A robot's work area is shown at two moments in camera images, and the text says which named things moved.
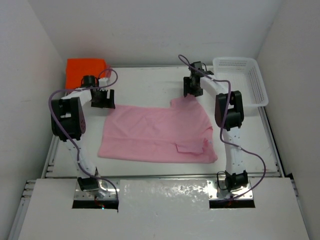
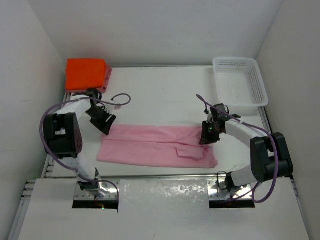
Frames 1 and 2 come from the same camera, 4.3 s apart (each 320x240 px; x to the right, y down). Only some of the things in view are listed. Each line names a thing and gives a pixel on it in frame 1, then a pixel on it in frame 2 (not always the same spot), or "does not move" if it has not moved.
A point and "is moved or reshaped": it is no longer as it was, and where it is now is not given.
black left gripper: x=106 y=103 → x=102 y=126
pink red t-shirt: x=108 y=72 does not move
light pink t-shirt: x=178 y=132 is moved or reshaped
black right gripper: x=188 y=89 → x=206 y=139
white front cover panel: x=164 y=210 does not move
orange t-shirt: x=76 y=68 does not move
